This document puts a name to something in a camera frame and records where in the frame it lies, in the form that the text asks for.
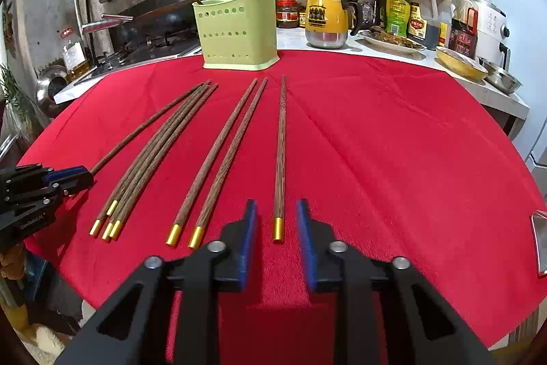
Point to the steel bowl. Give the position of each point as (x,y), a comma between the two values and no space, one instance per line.
(503,79)

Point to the green plastic chopstick holder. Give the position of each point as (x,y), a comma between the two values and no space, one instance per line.
(235,35)

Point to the clear plastic jug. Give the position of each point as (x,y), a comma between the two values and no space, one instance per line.
(445,25)

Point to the white air fryer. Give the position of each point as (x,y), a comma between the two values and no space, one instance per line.
(493,31)

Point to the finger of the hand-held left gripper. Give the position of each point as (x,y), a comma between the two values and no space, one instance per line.
(79,184)
(64,174)

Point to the dark soy sauce bottle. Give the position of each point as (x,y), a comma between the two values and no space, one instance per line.
(377,3)

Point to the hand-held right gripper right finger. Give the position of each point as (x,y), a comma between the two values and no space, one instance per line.
(308,249)

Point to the metal stand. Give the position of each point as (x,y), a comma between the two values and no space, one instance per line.
(540,241)

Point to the small brown jar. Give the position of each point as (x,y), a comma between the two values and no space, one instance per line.
(302,17)

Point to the dark vinegar jug red cap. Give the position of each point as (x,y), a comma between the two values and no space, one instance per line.
(423,23)

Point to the gas stove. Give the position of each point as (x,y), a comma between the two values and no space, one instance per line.
(141,53)

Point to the green plant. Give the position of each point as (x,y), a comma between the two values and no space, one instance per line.
(10,95)

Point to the black wok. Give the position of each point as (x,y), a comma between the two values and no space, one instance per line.
(162,18)

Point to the red tablecloth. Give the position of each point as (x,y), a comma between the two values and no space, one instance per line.
(384,159)

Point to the person's left hand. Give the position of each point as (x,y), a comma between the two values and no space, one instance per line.
(10,264)

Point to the shiny metal bar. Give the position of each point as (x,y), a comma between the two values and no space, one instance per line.
(107,23)

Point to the plate with fish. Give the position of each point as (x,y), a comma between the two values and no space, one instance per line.
(393,40)

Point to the green plastic bottle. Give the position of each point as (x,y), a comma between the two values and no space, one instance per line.
(397,12)

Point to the cooking oil bottle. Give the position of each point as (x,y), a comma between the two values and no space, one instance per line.
(76,61)

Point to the yellow bowl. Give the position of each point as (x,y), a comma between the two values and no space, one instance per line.
(461,65)

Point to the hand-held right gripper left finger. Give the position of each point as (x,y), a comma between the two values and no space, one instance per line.
(248,245)

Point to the red chili sauce jar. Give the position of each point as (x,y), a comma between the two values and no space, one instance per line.
(287,14)

